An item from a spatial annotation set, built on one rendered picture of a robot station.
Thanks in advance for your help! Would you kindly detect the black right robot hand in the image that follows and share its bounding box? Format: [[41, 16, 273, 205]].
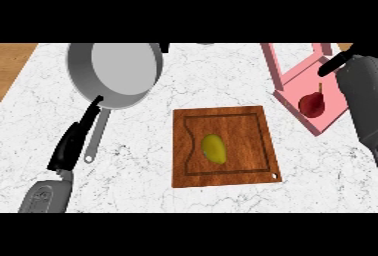
[[316, 43, 369, 78]]

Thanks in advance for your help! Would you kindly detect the dark red pear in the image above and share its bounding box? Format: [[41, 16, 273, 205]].
[[297, 82, 328, 119]]

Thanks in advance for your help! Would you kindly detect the pink open box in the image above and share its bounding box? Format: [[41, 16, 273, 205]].
[[260, 43, 351, 137]]

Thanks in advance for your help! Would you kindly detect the brown wooden cutting board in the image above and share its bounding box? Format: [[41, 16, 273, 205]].
[[170, 105, 283, 189]]

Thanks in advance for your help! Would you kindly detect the yellow-green pear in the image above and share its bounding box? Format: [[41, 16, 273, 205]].
[[199, 133, 229, 165]]

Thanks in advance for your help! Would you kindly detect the grey metal frying pan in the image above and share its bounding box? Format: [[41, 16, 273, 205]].
[[65, 43, 165, 164]]

